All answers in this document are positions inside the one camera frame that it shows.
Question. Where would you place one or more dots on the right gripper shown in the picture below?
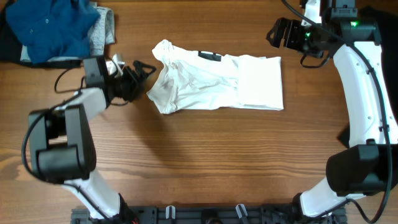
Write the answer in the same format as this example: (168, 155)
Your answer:
(291, 27)

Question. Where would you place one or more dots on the light grey folded garment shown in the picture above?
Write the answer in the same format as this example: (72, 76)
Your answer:
(102, 32)

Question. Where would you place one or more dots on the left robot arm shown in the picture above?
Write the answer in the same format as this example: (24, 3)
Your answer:
(58, 147)

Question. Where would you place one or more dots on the white t-shirt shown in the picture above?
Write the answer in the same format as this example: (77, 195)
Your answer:
(200, 80)

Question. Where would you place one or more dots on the blue button shirt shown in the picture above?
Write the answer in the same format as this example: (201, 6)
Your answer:
(52, 28)

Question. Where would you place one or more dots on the black garment under pile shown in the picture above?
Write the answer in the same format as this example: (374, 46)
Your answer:
(11, 48)

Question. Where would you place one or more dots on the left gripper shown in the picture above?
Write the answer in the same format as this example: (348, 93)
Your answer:
(135, 82)

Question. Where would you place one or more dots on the black garment at right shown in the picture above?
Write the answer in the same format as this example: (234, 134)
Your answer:
(388, 46)

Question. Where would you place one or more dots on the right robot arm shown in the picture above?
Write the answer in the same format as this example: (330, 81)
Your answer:
(333, 30)

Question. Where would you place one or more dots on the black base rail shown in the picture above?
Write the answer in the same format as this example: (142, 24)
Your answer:
(265, 214)

